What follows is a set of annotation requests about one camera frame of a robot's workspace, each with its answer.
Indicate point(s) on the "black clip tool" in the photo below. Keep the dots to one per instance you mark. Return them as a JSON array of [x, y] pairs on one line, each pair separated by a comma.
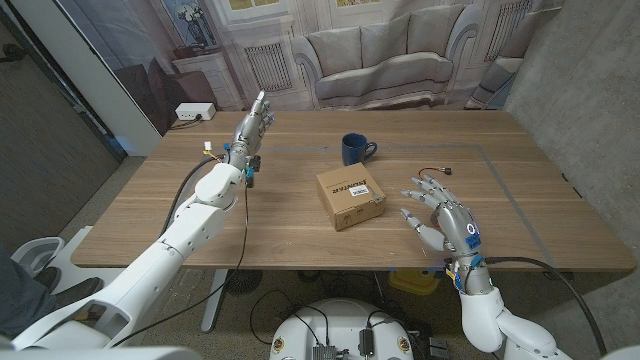
[[255, 167]]

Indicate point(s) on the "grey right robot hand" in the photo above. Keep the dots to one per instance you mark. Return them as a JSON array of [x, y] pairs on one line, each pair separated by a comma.
[[460, 235]]

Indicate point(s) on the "dark blue ceramic mug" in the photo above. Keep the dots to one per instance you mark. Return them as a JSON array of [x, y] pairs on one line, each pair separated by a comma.
[[354, 149]]

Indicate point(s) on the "black shoe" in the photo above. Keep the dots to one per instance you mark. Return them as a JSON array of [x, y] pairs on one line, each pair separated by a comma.
[[75, 291]]

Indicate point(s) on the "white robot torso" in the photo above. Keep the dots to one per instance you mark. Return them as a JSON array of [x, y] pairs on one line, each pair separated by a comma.
[[100, 354]]

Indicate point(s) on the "yellow floor object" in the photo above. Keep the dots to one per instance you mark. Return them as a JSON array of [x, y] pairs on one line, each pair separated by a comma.
[[415, 282]]

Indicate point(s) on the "brown cardboard box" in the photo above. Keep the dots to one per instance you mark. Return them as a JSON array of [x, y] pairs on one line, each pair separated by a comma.
[[345, 200]]

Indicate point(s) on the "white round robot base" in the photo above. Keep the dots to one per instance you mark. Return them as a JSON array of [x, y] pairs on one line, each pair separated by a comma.
[[340, 325]]

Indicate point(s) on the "white table leg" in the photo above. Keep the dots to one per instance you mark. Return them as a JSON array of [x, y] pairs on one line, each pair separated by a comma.
[[215, 300]]

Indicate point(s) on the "black round floor foot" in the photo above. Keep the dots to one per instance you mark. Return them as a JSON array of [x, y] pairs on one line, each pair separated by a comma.
[[243, 281]]

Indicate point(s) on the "white backdrop side panel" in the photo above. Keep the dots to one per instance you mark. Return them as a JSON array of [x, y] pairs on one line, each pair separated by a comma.
[[100, 85]]

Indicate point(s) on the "blue jeans person leg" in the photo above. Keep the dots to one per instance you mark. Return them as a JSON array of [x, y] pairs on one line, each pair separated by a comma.
[[22, 300]]

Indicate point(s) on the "white plastic floor base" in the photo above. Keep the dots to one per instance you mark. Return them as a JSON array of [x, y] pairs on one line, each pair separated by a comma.
[[35, 250]]

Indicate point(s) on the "grey module on base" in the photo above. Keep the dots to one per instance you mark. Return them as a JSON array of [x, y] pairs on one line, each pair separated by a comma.
[[325, 352]]

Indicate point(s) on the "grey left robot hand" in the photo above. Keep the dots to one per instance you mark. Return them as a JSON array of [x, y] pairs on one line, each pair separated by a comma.
[[249, 137]]

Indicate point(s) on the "printed living room backdrop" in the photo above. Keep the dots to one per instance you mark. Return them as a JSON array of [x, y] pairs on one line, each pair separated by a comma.
[[375, 50]]

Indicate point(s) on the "black box on base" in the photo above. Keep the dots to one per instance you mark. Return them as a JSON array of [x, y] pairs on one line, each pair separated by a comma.
[[366, 342]]

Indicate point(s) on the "white power strip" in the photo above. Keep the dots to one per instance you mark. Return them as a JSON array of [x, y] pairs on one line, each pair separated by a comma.
[[195, 111]]

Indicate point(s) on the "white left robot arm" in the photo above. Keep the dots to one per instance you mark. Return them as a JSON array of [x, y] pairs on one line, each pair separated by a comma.
[[155, 260]]

